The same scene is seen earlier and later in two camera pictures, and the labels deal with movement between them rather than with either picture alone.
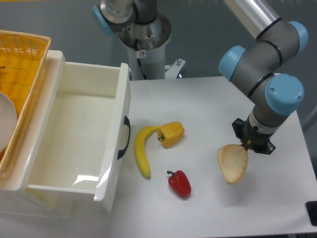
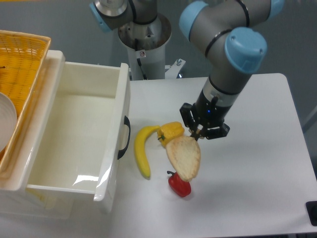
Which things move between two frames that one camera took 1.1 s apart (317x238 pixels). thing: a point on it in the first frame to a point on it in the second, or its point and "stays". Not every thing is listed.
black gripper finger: [266, 148] to [221, 132]
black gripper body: [253, 139] to [209, 111]
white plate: [8, 121] stays
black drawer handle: [127, 122] stays
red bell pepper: [180, 183] stays
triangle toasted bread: [233, 159] to [184, 154]
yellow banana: [140, 154] stays
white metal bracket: [173, 70] stays
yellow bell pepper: [171, 133] stays
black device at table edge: [311, 208] stays
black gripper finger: [238, 125] to [188, 118]
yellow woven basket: [23, 58] stays
